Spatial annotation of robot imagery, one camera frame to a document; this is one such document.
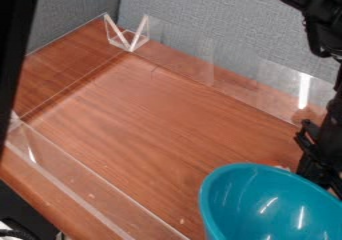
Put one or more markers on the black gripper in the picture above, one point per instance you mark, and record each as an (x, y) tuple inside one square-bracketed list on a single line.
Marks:
[(321, 144)]

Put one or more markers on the red and white toy mushroom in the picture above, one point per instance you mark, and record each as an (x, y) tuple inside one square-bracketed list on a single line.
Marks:
[(283, 168)]

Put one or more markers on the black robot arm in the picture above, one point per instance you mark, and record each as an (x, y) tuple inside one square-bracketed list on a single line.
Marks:
[(322, 22)]

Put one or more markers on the blue plastic bowl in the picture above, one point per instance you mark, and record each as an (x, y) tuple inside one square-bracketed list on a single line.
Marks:
[(257, 202)]

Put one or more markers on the clear acrylic back barrier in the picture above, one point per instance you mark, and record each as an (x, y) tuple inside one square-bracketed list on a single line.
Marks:
[(281, 91)]

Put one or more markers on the clear acrylic barrier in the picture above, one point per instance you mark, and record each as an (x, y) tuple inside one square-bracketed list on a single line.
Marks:
[(87, 207), (281, 91)]

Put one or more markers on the clear acrylic front barrier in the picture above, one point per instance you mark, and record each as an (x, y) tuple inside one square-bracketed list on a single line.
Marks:
[(87, 207)]

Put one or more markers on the black and white corner object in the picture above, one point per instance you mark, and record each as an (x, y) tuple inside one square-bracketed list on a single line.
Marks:
[(20, 216)]

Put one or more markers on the black vertical bar at left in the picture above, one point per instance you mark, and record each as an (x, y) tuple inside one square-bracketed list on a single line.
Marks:
[(16, 18)]

